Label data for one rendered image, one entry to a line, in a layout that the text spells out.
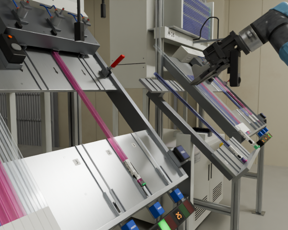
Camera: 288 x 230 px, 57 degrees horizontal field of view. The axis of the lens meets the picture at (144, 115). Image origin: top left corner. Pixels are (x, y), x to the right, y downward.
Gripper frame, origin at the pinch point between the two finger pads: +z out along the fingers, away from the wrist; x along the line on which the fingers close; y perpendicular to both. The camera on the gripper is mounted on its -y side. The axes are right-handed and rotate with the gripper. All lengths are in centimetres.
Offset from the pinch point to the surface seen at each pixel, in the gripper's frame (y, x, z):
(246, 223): -87, -112, 51
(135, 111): 1.5, 12.2, 19.0
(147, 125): -4.9, 12.6, 17.4
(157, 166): -18.2, 20.8, 16.9
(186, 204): -31.6, 18.8, 15.5
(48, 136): 16, 9, 65
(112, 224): -24, 49, 16
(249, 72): 27, -283, 5
